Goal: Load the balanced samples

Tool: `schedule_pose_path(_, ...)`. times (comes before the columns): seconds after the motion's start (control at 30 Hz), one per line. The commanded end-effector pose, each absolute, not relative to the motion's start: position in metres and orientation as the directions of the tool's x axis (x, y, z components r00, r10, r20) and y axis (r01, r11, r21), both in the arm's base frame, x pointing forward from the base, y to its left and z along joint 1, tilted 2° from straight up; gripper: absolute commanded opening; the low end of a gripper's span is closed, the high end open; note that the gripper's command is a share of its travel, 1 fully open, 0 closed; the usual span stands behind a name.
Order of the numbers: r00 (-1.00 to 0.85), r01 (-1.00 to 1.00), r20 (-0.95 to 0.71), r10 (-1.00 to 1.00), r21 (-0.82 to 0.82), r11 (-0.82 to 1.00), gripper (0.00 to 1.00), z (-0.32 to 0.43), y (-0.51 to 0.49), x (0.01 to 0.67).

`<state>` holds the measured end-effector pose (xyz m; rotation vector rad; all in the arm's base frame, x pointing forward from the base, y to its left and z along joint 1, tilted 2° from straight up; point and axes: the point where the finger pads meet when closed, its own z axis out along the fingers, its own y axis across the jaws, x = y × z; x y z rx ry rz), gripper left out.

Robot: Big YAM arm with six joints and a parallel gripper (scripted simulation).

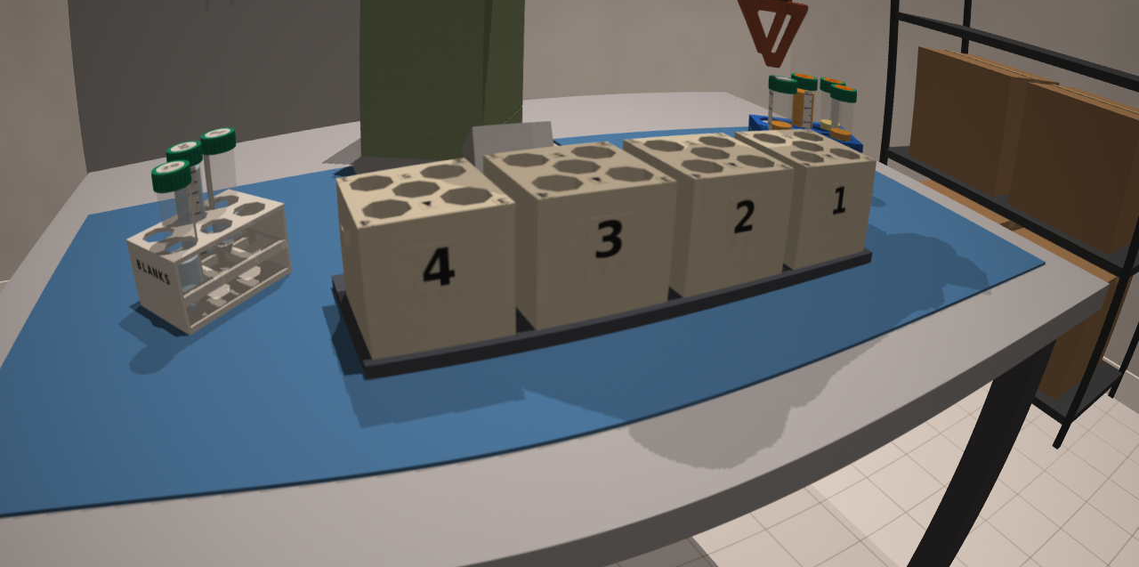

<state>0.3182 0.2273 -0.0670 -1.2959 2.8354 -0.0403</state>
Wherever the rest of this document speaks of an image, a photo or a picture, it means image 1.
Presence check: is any beige tube rack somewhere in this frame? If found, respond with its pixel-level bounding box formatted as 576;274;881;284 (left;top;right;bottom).
126;192;292;335

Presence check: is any blue bench mat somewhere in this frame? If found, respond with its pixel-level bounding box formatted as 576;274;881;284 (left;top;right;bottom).
0;166;1046;518

